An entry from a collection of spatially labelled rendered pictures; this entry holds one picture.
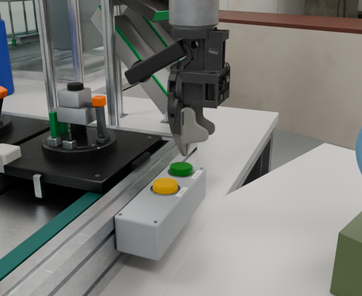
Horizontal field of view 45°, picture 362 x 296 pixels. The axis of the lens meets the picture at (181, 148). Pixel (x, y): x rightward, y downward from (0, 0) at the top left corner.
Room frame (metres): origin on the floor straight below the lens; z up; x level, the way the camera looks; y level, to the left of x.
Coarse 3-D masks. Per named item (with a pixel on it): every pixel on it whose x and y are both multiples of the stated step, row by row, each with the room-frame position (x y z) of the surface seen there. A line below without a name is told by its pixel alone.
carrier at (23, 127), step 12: (0, 120) 0.87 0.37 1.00; (12, 120) 0.96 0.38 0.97; (24, 120) 0.96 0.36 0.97; (36, 120) 0.96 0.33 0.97; (48, 120) 0.96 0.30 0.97; (0, 132) 0.85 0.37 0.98; (12, 132) 0.88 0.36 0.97; (24, 132) 0.88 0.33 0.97; (36, 132) 0.88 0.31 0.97; (12, 144) 0.81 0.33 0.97
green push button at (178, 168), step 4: (172, 164) 0.70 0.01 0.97; (176, 164) 0.70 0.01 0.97; (180, 164) 0.70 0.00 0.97; (184, 164) 0.70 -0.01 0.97; (188, 164) 0.70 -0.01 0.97; (172, 168) 0.69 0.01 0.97; (176, 168) 0.69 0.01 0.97; (180, 168) 0.69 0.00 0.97; (184, 168) 0.69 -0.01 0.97; (188, 168) 0.69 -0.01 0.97; (192, 168) 0.69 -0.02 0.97; (172, 172) 0.68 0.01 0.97; (176, 172) 0.68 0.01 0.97; (180, 172) 0.68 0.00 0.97; (184, 172) 0.68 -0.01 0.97; (188, 172) 0.68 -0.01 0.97; (192, 172) 0.69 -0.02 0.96
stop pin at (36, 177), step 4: (36, 176) 0.67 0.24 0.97; (40, 176) 0.67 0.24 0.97; (36, 180) 0.67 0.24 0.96; (40, 180) 0.66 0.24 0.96; (36, 184) 0.67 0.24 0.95; (40, 184) 0.66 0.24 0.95; (44, 184) 0.67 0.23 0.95; (36, 188) 0.67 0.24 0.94; (40, 188) 0.66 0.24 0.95; (44, 188) 0.67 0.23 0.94; (36, 192) 0.67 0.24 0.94; (40, 192) 0.66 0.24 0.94; (44, 192) 0.67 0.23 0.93; (36, 196) 0.67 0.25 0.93; (40, 196) 0.66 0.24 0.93
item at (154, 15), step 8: (120, 0) 1.00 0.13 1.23; (128, 0) 0.98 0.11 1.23; (136, 0) 0.97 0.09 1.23; (144, 0) 1.06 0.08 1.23; (152, 0) 1.08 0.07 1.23; (160, 0) 1.09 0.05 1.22; (168, 0) 1.08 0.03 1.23; (136, 8) 0.97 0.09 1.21; (144, 8) 0.96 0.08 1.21; (152, 8) 1.03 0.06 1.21; (160, 8) 1.05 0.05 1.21; (168, 8) 1.07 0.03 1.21; (144, 16) 0.96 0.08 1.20; (152, 16) 0.95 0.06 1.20; (160, 16) 0.96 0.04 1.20; (168, 16) 0.99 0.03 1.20
